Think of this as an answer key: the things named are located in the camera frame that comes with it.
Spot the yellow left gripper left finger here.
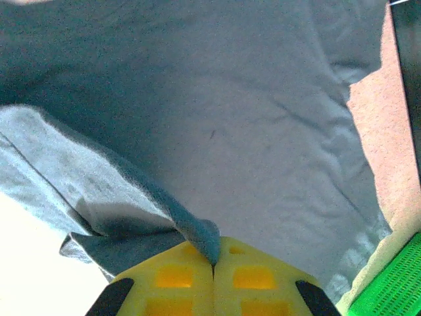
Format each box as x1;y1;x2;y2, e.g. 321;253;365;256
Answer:
86;241;215;316

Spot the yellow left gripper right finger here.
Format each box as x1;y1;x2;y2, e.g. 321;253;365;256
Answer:
212;236;343;316

